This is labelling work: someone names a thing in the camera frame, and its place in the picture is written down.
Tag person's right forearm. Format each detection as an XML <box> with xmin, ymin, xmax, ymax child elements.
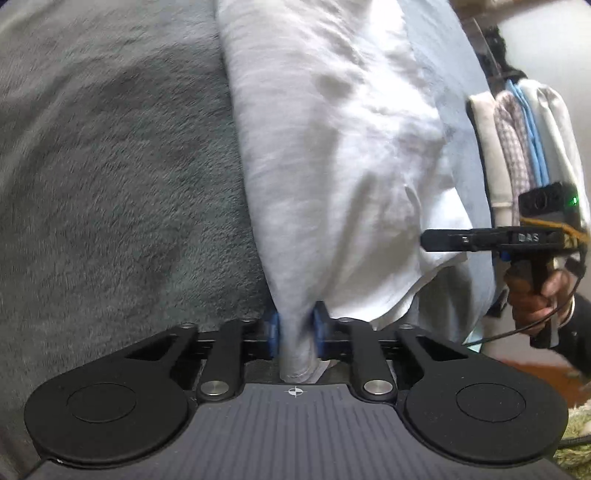
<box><xmin>530</xmin><ymin>295</ymin><xmax>591</xmax><ymax>371</ymax></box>

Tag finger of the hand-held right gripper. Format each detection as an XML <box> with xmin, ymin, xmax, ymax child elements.
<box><xmin>420</xmin><ymin>227</ymin><xmax>509</xmax><ymax>254</ymax></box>

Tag person's right hand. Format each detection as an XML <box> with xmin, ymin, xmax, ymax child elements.
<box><xmin>503</xmin><ymin>268</ymin><xmax>578</xmax><ymax>330</ymax></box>

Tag white shirt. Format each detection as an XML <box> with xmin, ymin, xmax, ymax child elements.
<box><xmin>213</xmin><ymin>0</ymin><xmax>498</xmax><ymax>385</ymax></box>

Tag white folded garment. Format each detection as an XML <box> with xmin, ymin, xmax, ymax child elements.
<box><xmin>518</xmin><ymin>78</ymin><xmax>586</xmax><ymax>206</ymax></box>

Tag black cable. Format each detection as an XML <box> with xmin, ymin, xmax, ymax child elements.
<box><xmin>461</xmin><ymin>270</ymin><xmax>591</xmax><ymax>348</ymax></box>

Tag checked folded garment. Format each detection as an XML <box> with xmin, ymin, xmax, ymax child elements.
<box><xmin>493</xmin><ymin>90</ymin><xmax>533</xmax><ymax>219</ymax></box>

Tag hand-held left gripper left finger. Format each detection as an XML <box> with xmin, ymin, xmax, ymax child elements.
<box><xmin>124</xmin><ymin>311</ymin><xmax>282</xmax><ymax>405</ymax></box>

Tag blue folded garment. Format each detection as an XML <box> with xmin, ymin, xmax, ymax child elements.
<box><xmin>505</xmin><ymin>80</ymin><xmax>551</xmax><ymax>186</ymax></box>

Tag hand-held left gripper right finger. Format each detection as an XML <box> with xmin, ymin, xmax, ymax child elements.
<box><xmin>312</xmin><ymin>301</ymin><xmax>472</xmax><ymax>405</ymax></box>

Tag grey bed blanket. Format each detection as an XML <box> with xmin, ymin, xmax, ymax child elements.
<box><xmin>0</xmin><ymin>0</ymin><xmax>502</xmax><ymax>467</ymax></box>

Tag green rug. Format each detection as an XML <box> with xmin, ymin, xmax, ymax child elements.
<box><xmin>553</xmin><ymin>405</ymin><xmax>591</xmax><ymax>477</ymax></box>

